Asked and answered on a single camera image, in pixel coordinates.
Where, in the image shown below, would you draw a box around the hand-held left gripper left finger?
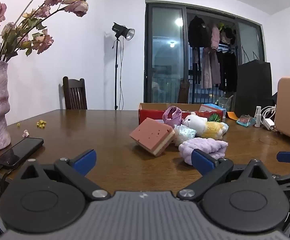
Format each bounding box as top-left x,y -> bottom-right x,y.
20,149 -> 110,201

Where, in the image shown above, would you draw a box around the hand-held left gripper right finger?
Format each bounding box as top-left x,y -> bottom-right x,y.
177,149 -> 271,202

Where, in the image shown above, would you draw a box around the purple fluffy towel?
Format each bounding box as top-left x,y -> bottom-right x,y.
178,138 -> 228,166

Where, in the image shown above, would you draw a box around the clear plastic bag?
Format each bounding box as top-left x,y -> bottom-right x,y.
173,124 -> 196,147

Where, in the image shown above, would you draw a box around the white yellow plush toy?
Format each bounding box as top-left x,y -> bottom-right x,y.
182,115 -> 229,139

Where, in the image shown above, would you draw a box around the purple satin bow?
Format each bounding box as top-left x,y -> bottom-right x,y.
162,106 -> 183,126

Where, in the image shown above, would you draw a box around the pink layered sponge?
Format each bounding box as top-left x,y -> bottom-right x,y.
129,117 -> 176,157

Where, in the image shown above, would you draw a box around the red cardboard box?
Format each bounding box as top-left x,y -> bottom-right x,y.
138,102 -> 226,124

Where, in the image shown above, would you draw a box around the blue flat box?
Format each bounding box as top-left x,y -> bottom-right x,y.
199,103 -> 226,119

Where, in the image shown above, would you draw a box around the teal snack packet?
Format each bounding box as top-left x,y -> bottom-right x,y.
236,114 -> 256,127

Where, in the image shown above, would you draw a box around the clear glass cup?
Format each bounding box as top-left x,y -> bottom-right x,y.
218,97 -> 233,112

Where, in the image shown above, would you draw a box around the black smartphone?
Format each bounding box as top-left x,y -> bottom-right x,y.
0,137 -> 44,168

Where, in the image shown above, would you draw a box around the brown wooden chair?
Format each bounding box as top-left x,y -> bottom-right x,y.
177,79 -> 190,104

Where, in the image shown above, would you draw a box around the dark wooden chair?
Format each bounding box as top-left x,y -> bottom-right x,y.
63,76 -> 88,110

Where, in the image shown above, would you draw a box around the black long dress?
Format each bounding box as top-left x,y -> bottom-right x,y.
217,50 -> 237,93

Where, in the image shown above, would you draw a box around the pink long robe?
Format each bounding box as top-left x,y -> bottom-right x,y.
201,47 -> 221,89

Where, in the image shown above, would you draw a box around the sliding glass door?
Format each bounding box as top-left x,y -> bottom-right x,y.
145,2 -> 263,105

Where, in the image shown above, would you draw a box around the pink hanging jacket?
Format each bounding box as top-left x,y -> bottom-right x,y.
211,24 -> 221,50

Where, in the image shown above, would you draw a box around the black hanging jacket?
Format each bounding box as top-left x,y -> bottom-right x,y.
188,15 -> 210,48

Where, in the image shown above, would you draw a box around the white charger cable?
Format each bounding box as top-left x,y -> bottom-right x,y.
261,106 -> 278,132

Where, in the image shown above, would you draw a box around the black phone cable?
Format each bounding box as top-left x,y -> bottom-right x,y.
0,166 -> 12,183

